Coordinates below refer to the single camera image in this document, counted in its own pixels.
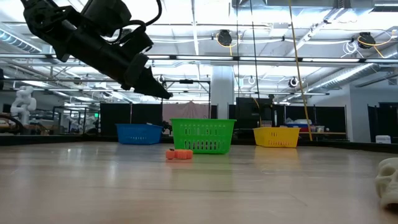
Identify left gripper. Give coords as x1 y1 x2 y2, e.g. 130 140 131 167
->
67 29 174 100

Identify black partition panel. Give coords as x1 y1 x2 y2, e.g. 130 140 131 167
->
99 103 162 136
368 101 398 144
273 105 348 141

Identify beige fabric curtain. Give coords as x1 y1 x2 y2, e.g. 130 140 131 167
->
162 101 211 121

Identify blue plastic basket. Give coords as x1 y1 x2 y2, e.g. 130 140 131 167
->
115 123 164 146

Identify long ceiling light bar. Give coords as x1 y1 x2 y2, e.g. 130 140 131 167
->
0 54 398 63

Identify green plastic basket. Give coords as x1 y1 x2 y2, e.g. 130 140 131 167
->
170 118 237 155

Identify white building pillar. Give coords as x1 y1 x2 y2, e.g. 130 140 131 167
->
211 65 235 121

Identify orange skeleton figure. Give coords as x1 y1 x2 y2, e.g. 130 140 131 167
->
165 149 194 161

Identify black cabinet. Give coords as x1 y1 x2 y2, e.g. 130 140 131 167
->
235 97 274 130

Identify white robot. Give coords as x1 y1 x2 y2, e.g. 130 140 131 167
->
10 86 37 127

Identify yellow plastic basket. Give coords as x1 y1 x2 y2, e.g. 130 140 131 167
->
252 126 302 149

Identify white blue storage tub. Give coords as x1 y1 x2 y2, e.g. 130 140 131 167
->
285 118 313 129

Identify wooden background table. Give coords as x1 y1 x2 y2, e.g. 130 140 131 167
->
300 131 347 136

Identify cream plastic skull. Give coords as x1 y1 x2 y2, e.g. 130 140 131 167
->
374 157 398 208

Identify black metal gantry frame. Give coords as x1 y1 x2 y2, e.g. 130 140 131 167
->
160 79 211 121

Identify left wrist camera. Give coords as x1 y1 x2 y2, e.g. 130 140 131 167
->
119 30 154 54

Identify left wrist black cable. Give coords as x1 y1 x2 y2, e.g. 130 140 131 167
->
107 0 163 43

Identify black hanging cable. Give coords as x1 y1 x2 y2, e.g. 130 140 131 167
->
249 0 262 127

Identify silver ventilation duct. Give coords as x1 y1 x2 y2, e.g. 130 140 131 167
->
0 27 34 53
306 62 379 94

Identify yellow hanging cable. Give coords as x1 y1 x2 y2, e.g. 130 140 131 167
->
288 0 313 142

